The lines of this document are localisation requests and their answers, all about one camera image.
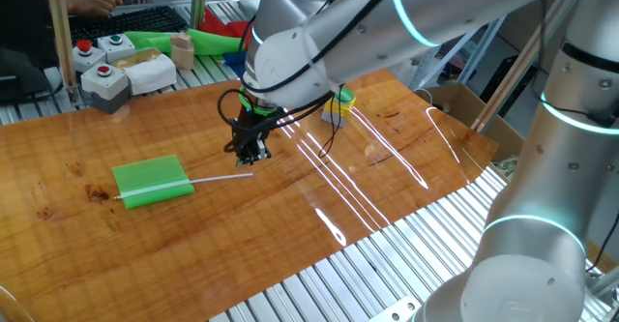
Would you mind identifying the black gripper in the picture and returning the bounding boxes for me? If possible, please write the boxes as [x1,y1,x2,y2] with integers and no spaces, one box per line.
[232,103,275,169]

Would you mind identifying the blue cloth flag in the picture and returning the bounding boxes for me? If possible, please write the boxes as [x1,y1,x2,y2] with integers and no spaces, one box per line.
[222,50,249,79]

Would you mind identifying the rolled green cloth flag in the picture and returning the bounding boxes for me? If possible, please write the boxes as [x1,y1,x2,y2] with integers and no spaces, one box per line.
[124,28,245,57]

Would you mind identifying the red cloth flag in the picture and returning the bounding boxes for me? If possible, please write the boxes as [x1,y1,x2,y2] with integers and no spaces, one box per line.
[198,6,255,41]

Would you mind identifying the bare hand at keyboard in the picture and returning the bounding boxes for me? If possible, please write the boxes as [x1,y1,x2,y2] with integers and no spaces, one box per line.
[82,0,124,18]

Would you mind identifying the glossy wood-pattern table mat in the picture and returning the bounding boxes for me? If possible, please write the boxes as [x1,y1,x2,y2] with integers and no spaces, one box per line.
[0,68,500,322]

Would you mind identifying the yellow box with green button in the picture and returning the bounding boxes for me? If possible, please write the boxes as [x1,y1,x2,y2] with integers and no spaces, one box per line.
[320,86,358,129]

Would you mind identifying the small wooden block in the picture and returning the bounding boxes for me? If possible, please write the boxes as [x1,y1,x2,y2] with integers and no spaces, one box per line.
[169,31,195,71]

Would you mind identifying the grey-white box with red button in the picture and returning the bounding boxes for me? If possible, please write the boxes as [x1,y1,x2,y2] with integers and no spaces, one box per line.
[79,63,132,115]

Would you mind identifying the white box with green button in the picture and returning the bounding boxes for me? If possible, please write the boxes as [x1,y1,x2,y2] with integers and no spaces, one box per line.
[97,33,137,64]

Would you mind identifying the white foam packing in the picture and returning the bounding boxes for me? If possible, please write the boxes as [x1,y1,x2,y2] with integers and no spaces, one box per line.
[386,45,439,89]

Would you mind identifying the black computer keyboard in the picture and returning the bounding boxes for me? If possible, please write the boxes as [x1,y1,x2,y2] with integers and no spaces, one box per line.
[69,5,189,45]

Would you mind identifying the white box with red button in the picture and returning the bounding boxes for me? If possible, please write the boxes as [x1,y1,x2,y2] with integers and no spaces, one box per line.
[72,39,107,74]

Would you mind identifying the crumpled plastic bag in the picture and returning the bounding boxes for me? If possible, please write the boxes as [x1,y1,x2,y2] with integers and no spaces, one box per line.
[501,156,521,181]

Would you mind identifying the black case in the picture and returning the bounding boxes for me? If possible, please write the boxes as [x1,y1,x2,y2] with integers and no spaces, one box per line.
[478,54,538,120]

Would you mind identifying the black monitor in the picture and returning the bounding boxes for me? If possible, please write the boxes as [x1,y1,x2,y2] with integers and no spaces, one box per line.
[0,0,64,103]

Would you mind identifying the long wooden rod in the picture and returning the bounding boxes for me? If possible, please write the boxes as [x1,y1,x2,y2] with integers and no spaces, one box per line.
[469,0,572,133]

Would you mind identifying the grey brown cabinet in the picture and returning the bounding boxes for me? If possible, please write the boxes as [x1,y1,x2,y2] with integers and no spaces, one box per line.
[497,0,568,73]

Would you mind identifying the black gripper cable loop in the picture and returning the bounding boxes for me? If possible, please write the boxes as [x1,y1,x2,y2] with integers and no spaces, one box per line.
[216,88,345,159]

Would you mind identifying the thin frame post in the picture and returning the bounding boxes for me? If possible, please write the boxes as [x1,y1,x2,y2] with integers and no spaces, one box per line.
[190,0,209,31]

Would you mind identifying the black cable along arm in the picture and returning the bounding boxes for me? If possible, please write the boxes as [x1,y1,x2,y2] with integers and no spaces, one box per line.
[236,0,405,95]

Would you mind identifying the silver metal bracket plate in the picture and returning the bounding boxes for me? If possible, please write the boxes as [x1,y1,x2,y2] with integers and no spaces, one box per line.
[367,295,423,322]

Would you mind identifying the wood-coloured frame post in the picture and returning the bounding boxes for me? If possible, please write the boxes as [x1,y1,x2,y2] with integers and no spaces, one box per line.
[43,0,82,106]

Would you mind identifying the grey metal shelf frame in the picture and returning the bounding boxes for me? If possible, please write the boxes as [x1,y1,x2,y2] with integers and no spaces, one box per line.
[410,15,507,91]

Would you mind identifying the black cable on upright link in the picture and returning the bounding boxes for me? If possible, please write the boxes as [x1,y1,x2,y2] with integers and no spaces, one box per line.
[529,0,619,128]

